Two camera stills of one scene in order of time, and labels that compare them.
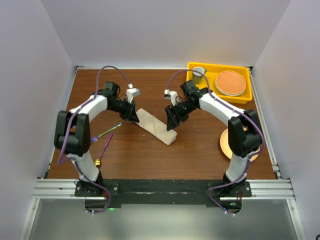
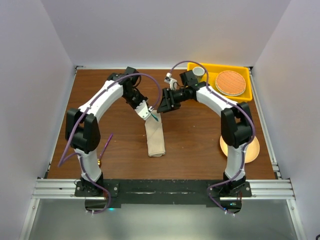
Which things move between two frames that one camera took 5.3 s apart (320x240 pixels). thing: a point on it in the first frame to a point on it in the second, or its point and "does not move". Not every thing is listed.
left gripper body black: [122, 108] to [134, 98]
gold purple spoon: [98, 161] does not move
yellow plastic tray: [213, 70] does not move
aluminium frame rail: [272, 189] does not move
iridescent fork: [95, 138] to [154, 117]
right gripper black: [174, 121] to [167, 103]
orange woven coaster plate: [230, 83] does not move
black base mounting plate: [114, 192] does not move
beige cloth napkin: [156, 127] to [155, 135]
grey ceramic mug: [197, 76] does not move
